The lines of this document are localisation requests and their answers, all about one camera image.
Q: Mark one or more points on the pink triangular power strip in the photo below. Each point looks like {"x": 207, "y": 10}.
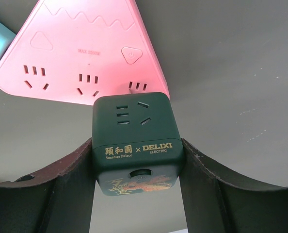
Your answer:
{"x": 77, "y": 51}

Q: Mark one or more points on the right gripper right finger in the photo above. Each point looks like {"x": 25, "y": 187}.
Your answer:
{"x": 219, "y": 200}

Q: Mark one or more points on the dark green cube plug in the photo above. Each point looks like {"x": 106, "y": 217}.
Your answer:
{"x": 136, "y": 144}

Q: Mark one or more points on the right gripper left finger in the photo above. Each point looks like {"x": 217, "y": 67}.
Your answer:
{"x": 55, "y": 199}

